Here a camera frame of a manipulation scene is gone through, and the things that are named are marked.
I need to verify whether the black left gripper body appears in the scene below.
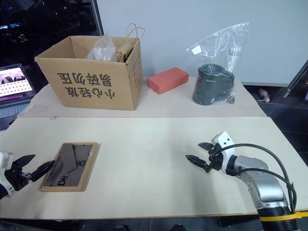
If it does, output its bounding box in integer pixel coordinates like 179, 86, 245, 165
4, 167, 32, 192

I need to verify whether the brown cardboard box black print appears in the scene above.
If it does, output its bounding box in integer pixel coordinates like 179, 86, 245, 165
34, 36, 143, 111

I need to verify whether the dark rounded shape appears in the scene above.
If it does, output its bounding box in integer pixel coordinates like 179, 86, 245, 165
171, 223, 191, 231

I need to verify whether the open laptop computer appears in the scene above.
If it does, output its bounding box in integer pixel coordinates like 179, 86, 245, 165
0, 63, 37, 132

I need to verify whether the red brick block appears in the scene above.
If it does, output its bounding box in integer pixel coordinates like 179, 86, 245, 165
147, 67, 190, 95

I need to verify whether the dark ribbed metal bar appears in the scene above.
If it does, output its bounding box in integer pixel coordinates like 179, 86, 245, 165
92, 0, 105, 37

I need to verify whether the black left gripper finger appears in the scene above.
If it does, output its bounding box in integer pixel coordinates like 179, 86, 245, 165
11, 154, 36, 173
29, 160, 56, 183

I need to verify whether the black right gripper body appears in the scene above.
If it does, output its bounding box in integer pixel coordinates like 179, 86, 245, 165
204, 143, 224, 174

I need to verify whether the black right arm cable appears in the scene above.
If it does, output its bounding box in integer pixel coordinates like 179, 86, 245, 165
208, 143, 297, 214

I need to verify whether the wooden picture frame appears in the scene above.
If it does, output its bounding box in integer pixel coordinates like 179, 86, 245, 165
39, 142, 101, 193

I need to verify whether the black item in plastic bag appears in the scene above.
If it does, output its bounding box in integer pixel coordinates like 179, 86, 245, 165
185, 22, 250, 106

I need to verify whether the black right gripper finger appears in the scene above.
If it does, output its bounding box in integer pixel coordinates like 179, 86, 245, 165
197, 142, 214, 152
185, 154, 210, 171

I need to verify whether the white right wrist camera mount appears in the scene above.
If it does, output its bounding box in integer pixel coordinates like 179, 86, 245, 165
211, 131, 238, 174

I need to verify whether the brown paper bag with handles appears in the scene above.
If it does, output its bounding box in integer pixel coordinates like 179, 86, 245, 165
115, 23, 146, 64

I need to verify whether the black electric kettle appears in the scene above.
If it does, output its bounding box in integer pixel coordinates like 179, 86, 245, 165
192, 63, 235, 105

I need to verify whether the crumpled clear plastic bag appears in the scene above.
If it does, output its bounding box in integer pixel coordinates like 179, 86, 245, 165
85, 33, 118, 62

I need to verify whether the small pink object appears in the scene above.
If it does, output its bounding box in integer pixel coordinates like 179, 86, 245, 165
256, 88, 272, 103

